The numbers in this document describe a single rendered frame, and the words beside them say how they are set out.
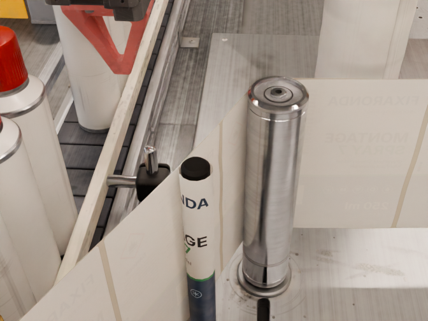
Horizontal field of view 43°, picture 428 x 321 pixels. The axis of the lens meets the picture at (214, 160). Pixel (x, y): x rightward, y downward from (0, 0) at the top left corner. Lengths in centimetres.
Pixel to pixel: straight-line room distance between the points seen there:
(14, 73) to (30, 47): 52
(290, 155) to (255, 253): 10
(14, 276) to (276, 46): 50
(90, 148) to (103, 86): 7
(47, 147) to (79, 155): 18
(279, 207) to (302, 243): 12
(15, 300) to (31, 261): 5
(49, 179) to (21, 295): 9
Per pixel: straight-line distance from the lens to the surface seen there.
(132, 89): 62
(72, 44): 56
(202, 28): 91
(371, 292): 48
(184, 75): 79
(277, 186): 37
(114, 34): 63
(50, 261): 44
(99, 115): 61
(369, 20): 52
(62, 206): 46
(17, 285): 39
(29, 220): 40
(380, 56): 54
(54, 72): 59
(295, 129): 34
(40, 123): 41
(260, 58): 74
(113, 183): 52
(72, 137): 62
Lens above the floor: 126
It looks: 42 degrees down
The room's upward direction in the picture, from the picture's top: 1 degrees counter-clockwise
